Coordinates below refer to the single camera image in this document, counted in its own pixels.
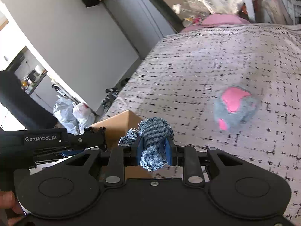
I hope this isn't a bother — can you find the grey door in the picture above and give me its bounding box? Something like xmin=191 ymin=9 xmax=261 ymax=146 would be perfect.
xmin=104 ymin=0 xmax=184 ymax=59

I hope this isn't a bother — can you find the camouflage sneaker pair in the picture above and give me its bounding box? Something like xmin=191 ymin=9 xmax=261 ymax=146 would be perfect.
xmin=101 ymin=87 xmax=120 ymax=112

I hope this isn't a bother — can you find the pink bed sheet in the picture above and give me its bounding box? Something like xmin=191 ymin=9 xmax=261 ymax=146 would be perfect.
xmin=181 ymin=14 xmax=249 ymax=33

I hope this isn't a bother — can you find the white plastic bag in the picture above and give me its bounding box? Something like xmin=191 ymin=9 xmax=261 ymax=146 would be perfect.
xmin=72 ymin=103 xmax=95 ymax=134

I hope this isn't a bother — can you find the blue pink plush toy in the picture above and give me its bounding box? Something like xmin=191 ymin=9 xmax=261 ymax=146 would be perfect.
xmin=214 ymin=85 xmax=260 ymax=131

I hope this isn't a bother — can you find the cardboard box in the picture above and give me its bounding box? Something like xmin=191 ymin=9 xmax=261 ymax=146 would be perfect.
xmin=91 ymin=110 xmax=153 ymax=179

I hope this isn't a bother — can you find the large grey plastic bag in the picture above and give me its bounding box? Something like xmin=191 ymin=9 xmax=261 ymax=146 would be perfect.
xmin=53 ymin=95 xmax=80 ymax=135

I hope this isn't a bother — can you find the blue denim cloth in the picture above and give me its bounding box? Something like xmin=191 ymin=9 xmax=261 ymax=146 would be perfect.
xmin=118 ymin=117 xmax=174 ymax=171

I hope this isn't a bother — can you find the white black patterned bedspread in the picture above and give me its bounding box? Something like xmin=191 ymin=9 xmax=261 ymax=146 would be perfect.
xmin=105 ymin=24 xmax=300 ymax=225

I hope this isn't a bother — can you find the person left hand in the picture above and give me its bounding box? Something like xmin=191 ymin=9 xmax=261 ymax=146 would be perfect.
xmin=1 ymin=191 xmax=24 ymax=226

